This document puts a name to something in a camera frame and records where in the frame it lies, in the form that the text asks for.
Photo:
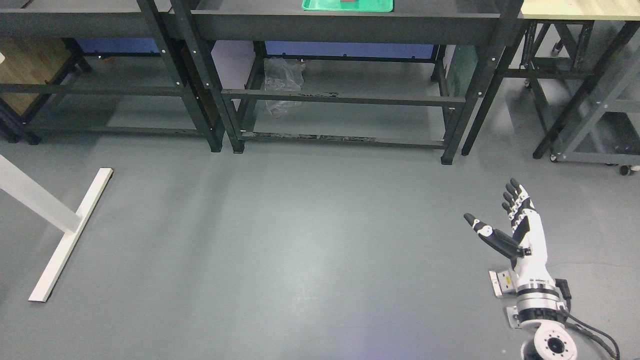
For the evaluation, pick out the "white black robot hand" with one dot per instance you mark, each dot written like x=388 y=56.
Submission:
x=526 y=247

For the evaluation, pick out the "green plastic tray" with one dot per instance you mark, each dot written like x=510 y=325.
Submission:
x=361 y=6

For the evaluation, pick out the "black metal left shelf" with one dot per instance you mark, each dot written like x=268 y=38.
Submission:
x=112 y=67

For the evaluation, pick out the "grey metal cart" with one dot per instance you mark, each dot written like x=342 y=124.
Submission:
x=604 y=129

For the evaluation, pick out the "wooden top cart right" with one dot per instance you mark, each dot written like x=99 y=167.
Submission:
x=552 y=42

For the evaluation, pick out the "clear plastic bag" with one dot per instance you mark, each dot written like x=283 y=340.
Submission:
x=282 y=75

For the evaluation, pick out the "white desk leg foot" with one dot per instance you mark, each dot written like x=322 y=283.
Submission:
x=30 y=193

